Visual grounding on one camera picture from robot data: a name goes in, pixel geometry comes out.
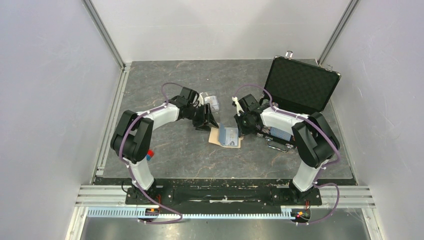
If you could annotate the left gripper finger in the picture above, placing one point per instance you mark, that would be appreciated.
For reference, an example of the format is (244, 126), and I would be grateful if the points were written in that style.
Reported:
(202, 126)
(209, 118)

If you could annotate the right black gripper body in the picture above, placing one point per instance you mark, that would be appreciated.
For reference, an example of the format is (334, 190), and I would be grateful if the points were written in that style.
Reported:
(245, 121)

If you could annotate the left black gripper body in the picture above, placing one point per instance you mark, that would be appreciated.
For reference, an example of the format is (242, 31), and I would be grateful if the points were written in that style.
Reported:
(197, 114)

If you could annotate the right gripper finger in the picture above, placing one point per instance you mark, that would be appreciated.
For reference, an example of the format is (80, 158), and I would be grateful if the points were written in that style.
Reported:
(253, 129)
(239, 122)

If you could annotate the tan leather card holder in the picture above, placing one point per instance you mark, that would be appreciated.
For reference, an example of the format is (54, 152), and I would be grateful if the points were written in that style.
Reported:
(214, 134)

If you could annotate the clear acrylic card stand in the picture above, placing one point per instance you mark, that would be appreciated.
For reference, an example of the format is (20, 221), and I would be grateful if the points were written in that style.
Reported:
(213, 92)

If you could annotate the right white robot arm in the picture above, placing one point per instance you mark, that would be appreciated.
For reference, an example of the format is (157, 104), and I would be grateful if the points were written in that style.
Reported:
(311, 135)

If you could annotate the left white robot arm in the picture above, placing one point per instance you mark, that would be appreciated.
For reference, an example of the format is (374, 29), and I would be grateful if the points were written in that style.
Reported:
(131, 139)

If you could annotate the colourful toy block stack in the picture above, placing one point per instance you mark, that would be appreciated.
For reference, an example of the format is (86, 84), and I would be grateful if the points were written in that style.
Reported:
(149, 155)

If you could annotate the black poker chip case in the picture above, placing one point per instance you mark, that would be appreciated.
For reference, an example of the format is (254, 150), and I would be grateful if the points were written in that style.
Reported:
(298, 87)

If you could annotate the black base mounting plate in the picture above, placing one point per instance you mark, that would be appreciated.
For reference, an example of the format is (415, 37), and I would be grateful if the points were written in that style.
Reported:
(176, 195)

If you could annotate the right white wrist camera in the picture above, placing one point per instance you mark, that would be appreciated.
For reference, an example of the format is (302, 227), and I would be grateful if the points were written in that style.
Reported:
(236, 103)

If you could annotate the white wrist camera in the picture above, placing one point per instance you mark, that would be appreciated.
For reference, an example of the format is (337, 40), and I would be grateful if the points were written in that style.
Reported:
(201, 100)
(236, 103)

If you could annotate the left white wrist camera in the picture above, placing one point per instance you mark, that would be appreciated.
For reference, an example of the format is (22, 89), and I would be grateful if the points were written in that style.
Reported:
(201, 100)

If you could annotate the left aluminium corner post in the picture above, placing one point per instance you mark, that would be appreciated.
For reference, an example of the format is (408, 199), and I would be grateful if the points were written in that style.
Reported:
(96, 18)

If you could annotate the aluminium corner post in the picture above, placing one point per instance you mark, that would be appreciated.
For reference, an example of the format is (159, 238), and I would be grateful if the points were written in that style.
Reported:
(348, 12)
(96, 18)

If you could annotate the aluminium front frame rail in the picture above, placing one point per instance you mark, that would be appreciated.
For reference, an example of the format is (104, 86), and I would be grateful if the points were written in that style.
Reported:
(108, 201)

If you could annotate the right aluminium corner post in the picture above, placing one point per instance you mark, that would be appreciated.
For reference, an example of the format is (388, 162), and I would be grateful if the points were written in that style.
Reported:
(348, 12)

